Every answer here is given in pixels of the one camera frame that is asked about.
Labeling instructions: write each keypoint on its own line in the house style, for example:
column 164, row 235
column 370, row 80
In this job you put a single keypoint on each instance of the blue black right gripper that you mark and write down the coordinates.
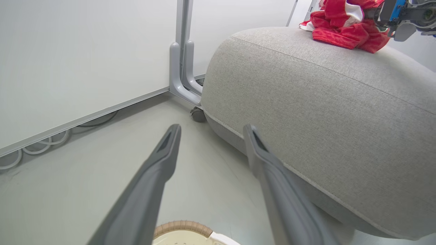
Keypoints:
column 395, row 10

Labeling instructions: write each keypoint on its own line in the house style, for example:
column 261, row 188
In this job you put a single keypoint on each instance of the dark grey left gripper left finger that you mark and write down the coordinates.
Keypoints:
column 143, row 197

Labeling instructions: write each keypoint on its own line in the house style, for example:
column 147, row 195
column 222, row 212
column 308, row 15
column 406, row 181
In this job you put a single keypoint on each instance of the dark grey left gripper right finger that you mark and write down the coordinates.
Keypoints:
column 286, row 204

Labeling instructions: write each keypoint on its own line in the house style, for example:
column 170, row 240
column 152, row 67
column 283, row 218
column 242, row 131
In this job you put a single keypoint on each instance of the red jersey number 23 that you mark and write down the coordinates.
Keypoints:
column 344, row 37

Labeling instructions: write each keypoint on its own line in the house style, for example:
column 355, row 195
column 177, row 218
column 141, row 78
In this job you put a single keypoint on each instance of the red garment with white trim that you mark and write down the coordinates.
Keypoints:
column 337, row 10

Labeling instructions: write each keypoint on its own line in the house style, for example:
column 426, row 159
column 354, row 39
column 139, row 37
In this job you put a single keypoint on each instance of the cream plastic laundry basket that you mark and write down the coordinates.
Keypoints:
column 184, row 238

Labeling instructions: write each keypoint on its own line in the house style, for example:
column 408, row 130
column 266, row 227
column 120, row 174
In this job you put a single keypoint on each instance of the grey fabric sofa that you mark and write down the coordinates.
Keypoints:
column 323, row 119

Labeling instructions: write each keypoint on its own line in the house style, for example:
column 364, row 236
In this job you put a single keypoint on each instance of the black caster wheel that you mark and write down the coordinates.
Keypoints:
column 198, row 115

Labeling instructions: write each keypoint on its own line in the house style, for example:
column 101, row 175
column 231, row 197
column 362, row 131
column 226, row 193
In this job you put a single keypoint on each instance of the grey partition leg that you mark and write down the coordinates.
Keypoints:
column 190, row 68
column 175, row 78

